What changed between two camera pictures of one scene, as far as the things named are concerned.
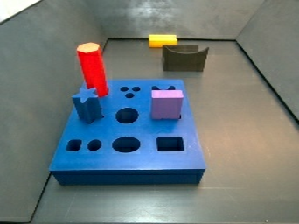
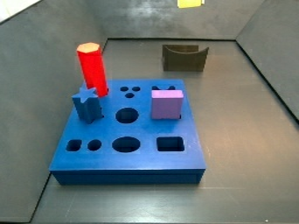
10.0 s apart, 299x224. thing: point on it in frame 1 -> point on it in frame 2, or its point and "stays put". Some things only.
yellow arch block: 165,39 -> 189,3
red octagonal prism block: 89,53 stays put
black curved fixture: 184,58 stays put
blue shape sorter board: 126,148 stays put
